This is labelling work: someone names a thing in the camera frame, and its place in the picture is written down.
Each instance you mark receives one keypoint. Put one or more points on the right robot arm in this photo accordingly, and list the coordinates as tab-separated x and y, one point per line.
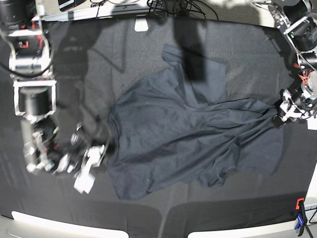
30	67

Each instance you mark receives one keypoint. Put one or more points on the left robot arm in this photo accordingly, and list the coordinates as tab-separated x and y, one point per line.
298	25

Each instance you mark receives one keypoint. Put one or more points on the dark navy t-shirt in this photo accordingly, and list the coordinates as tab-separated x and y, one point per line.
176	125

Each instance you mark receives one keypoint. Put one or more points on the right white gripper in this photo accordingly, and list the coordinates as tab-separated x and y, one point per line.
77	157

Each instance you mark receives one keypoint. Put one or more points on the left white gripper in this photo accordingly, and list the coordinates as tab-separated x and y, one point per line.
300	104

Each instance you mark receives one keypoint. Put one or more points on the blue orange clamp bottom right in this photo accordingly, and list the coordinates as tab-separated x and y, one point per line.
302	221

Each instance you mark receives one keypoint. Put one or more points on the white tag on cloth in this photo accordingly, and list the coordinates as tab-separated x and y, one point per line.
141	24

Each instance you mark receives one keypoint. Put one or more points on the black table cloth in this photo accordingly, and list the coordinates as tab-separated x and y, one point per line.
95	63

